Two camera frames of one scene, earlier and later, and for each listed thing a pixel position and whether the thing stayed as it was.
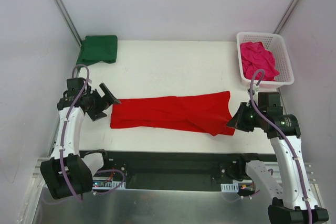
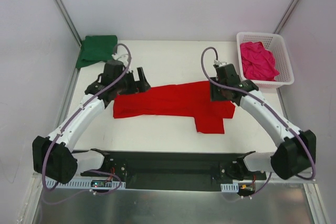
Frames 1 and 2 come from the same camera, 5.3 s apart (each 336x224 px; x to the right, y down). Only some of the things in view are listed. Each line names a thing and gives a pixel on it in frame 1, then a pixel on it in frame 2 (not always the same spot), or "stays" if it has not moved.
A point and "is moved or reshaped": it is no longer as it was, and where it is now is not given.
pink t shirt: (254, 56) stays
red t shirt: (209, 113) is moved or reshaped
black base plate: (178, 170) stays
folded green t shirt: (97, 49) stays
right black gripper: (245, 118) -> (217, 93)
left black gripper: (100, 103) -> (134, 83)
